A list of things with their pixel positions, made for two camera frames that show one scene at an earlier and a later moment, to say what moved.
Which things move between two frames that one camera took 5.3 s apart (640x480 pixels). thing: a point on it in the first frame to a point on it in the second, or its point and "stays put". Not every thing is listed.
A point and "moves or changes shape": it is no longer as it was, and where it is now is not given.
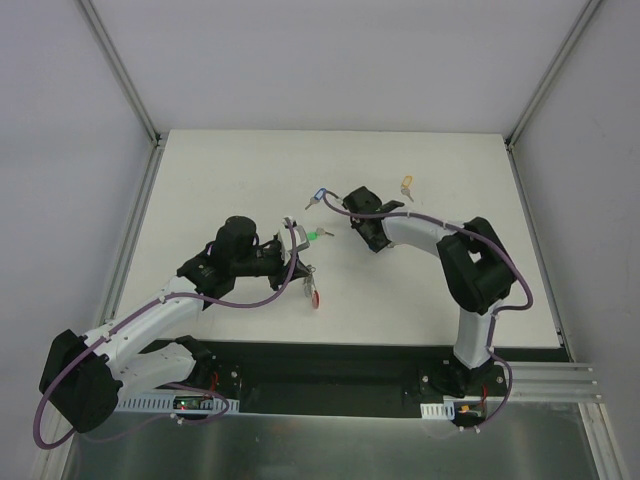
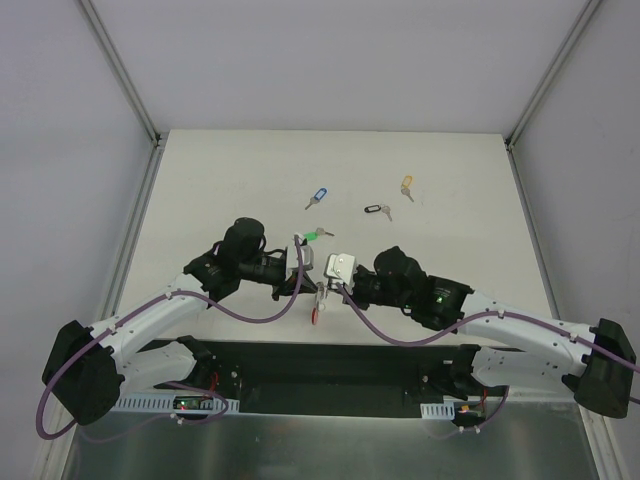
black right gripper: x=362 y=212 to x=354 y=281
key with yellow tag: x=406 y=183 stays put
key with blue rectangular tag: x=318 y=195 stays put
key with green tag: x=312 y=235 stays put
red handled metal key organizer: x=310 y=289 moves or changes shape
